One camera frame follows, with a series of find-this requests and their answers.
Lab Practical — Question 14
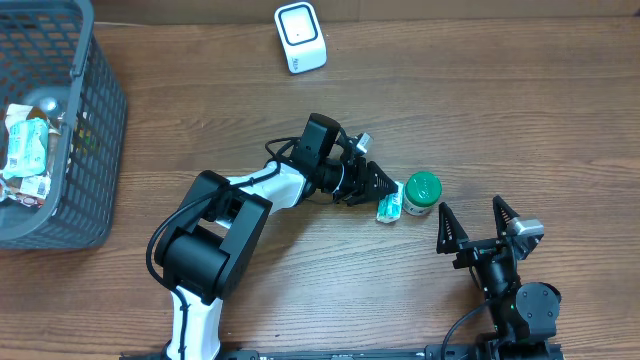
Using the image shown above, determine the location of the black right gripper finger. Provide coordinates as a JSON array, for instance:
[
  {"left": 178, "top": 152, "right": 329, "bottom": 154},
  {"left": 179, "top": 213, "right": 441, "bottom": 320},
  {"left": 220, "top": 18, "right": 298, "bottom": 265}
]
[
  {"left": 492, "top": 195, "right": 519, "bottom": 237},
  {"left": 436, "top": 202, "right": 469, "bottom": 254}
]

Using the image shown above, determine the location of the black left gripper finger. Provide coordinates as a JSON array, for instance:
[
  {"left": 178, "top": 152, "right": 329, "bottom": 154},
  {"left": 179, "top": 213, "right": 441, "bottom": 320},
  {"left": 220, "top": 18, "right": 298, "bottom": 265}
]
[
  {"left": 345, "top": 190, "right": 393, "bottom": 206},
  {"left": 366, "top": 161, "right": 398, "bottom": 194}
]

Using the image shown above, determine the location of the teal white tissue packet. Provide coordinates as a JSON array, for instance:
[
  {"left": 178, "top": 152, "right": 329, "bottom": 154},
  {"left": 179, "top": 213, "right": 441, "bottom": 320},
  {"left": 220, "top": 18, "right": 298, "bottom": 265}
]
[{"left": 376, "top": 181, "right": 404, "bottom": 224}]

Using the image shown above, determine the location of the green lid white jar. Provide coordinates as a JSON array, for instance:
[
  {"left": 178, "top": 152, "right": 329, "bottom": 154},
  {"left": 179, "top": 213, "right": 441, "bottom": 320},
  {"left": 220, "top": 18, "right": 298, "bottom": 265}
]
[{"left": 402, "top": 171, "right": 442, "bottom": 216}]

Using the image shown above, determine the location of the yellow liquid bottle silver cap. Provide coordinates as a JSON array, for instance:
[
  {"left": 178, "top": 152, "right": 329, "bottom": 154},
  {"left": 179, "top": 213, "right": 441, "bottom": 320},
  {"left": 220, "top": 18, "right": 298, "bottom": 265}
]
[{"left": 22, "top": 86, "right": 70, "bottom": 135}]

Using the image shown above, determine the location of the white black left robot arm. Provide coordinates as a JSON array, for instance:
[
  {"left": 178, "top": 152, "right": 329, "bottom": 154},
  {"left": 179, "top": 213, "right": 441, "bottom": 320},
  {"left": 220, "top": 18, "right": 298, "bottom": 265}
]
[{"left": 145, "top": 113, "right": 398, "bottom": 359}]

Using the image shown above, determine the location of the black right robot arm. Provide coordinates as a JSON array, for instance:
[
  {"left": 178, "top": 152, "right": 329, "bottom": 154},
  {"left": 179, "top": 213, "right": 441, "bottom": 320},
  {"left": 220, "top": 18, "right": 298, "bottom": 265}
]
[{"left": 433, "top": 196, "right": 564, "bottom": 359}]

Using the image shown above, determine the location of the white barcode scanner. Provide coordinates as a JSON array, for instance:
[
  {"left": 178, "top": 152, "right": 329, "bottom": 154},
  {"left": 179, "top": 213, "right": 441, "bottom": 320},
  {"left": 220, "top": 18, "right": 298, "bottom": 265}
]
[{"left": 274, "top": 1, "right": 327, "bottom": 74}]

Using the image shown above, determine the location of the teal packet in basket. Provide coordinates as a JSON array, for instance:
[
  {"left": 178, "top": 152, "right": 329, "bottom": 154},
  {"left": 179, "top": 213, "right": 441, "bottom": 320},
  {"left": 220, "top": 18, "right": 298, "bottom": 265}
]
[{"left": 2, "top": 118, "right": 49, "bottom": 179}]

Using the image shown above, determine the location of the grey plastic mesh basket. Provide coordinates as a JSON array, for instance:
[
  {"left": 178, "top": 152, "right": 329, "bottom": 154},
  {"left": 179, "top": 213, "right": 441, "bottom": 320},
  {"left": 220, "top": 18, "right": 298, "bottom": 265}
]
[{"left": 1, "top": 0, "right": 128, "bottom": 249}]

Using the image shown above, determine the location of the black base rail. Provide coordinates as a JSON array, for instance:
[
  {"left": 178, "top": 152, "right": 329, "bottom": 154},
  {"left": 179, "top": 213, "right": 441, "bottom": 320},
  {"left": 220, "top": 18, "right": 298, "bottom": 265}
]
[{"left": 119, "top": 345, "right": 565, "bottom": 360}]

